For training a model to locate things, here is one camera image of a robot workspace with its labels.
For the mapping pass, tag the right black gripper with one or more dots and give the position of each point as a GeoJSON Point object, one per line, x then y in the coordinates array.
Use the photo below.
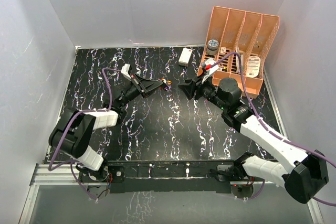
{"type": "Point", "coordinates": [189, 87]}

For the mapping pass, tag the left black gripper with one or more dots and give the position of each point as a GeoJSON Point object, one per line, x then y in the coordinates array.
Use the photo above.
{"type": "Point", "coordinates": [146, 85]}

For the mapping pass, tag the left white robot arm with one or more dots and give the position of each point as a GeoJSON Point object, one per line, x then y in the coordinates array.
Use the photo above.
{"type": "Point", "coordinates": [72, 133]}

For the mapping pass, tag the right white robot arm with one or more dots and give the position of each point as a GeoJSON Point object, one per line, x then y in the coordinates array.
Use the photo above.
{"type": "Point", "coordinates": [300, 172]}

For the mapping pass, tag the white small box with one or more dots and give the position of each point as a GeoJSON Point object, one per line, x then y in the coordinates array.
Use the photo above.
{"type": "Point", "coordinates": [185, 57]}

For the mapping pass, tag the grey round tape tin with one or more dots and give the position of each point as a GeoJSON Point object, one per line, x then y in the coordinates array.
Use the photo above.
{"type": "Point", "coordinates": [212, 47]}

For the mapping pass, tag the orange file organizer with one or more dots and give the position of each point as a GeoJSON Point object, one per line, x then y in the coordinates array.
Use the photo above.
{"type": "Point", "coordinates": [252, 32]}

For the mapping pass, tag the white labelled package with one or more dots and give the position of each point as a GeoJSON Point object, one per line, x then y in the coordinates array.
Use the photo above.
{"type": "Point", "coordinates": [253, 65]}

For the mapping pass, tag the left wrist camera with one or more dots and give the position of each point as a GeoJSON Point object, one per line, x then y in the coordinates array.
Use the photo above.
{"type": "Point", "coordinates": [126, 71]}

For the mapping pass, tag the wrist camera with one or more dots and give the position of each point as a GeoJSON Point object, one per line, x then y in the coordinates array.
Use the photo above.
{"type": "Point", "coordinates": [209, 67]}
{"type": "Point", "coordinates": [126, 71]}

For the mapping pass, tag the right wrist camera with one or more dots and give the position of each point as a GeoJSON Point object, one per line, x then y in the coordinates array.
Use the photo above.
{"type": "Point", "coordinates": [209, 67]}

